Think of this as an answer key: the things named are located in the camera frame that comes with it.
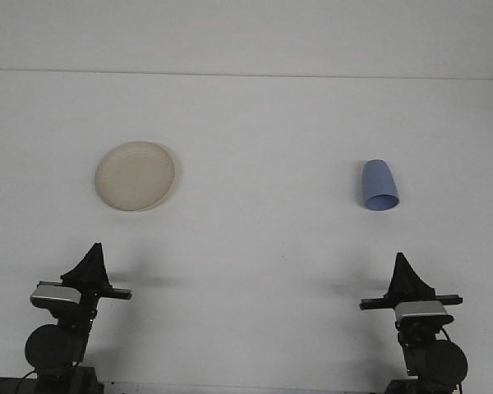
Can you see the pale blue cup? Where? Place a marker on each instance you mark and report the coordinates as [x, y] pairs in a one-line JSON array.
[[379, 180]]

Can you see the pale round plate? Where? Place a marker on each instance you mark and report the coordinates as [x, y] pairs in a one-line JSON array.
[[135, 176]]

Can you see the dark base platform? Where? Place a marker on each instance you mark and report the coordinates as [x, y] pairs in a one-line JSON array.
[[0, 386]]

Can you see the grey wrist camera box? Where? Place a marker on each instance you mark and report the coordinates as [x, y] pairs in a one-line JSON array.
[[423, 310], [55, 295]]

